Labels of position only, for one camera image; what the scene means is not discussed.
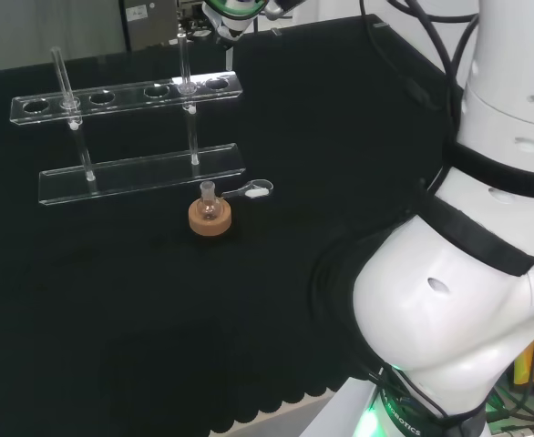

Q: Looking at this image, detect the clear glass weighing funnel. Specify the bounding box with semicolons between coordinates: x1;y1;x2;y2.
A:
221;178;275;202

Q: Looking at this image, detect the clear round-bottom flask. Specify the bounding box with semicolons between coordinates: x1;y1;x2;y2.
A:
197;180;225;223

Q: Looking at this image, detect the black bench cloth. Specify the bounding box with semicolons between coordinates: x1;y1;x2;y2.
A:
0;13;467;437

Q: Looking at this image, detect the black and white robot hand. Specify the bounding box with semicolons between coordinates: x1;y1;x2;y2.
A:
201;0;268;46

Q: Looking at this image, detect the clear acrylic funnel stand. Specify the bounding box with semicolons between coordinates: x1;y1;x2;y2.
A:
10;30;246;207

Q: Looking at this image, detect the grey equipment box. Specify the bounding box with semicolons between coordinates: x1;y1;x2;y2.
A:
119;0;180;52

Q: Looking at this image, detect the cork ring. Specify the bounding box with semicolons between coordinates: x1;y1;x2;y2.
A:
188;198;235;239

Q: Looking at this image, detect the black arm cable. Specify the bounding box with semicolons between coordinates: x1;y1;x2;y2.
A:
357;0;483;192

